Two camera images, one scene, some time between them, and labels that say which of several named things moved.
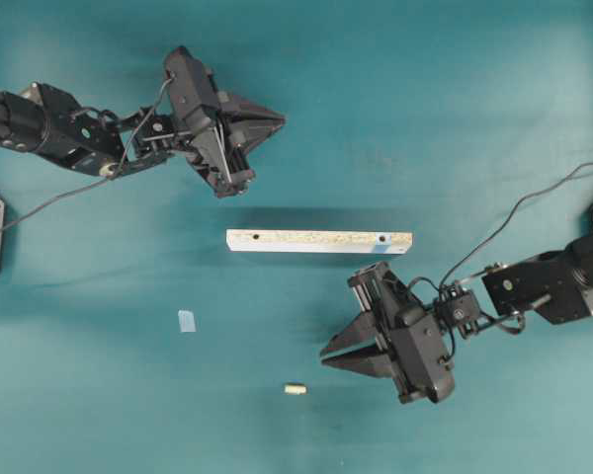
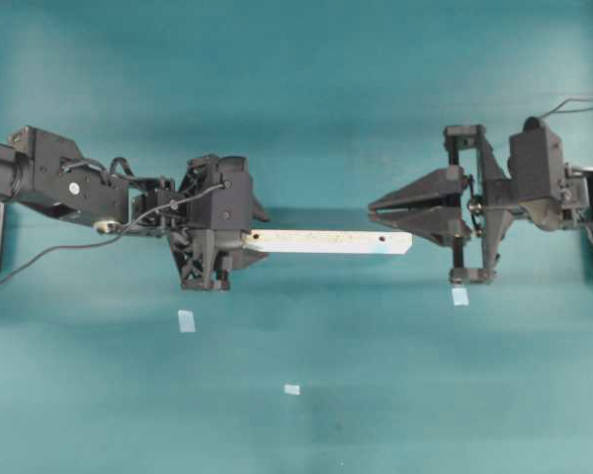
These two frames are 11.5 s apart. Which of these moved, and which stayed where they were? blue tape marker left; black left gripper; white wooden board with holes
Moved: black left gripper
Stayed: blue tape marker left; white wooden board with holes
